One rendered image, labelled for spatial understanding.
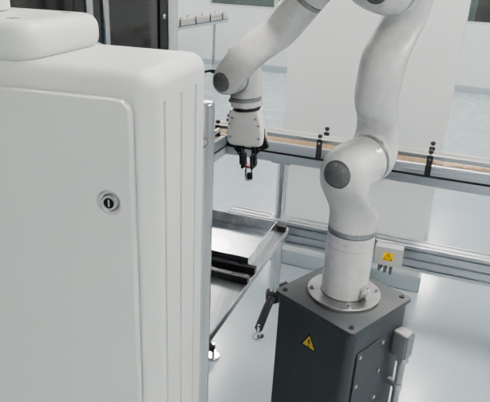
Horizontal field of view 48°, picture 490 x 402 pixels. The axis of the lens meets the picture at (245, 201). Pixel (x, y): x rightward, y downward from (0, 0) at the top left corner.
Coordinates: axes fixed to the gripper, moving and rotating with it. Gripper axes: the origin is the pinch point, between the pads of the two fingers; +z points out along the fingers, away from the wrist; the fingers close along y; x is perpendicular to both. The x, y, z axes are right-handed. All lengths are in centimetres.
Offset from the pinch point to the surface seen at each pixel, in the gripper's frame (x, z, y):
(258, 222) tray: 10.3, 24.5, -1.5
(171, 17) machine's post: 15.7, -36.4, -29.1
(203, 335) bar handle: -76, -2, 22
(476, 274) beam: 87, 76, 68
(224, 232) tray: 2.4, 25.6, -9.7
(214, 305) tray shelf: -35.4, 24.3, 4.1
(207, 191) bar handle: -75, -25, 24
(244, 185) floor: 251, 124, -105
